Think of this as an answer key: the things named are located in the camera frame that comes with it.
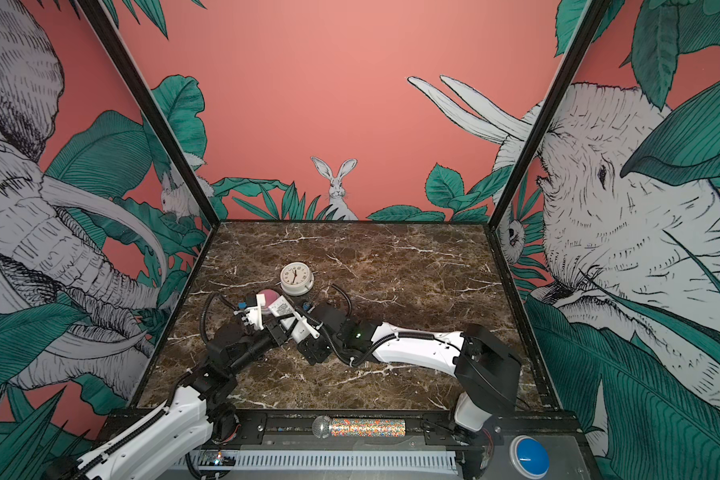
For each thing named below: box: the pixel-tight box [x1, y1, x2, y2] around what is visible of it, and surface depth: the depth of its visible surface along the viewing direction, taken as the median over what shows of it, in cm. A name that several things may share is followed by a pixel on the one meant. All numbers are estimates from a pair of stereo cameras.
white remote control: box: [269, 295, 298, 331], surface depth 77 cm
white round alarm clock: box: [275, 261, 317, 296], surface depth 100 cm
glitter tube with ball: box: [312, 416, 407, 439], surface depth 73 cm
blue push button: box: [509, 434, 551, 479], surface depth 71 cm
